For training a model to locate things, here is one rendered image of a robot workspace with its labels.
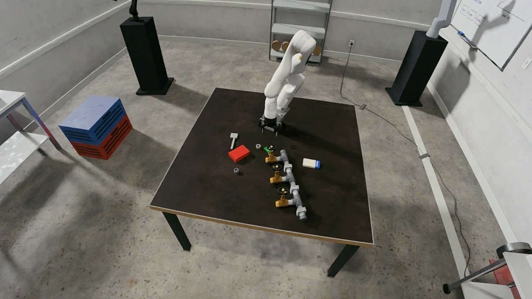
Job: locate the red rectangular block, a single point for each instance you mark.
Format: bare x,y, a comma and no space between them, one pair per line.
239,153

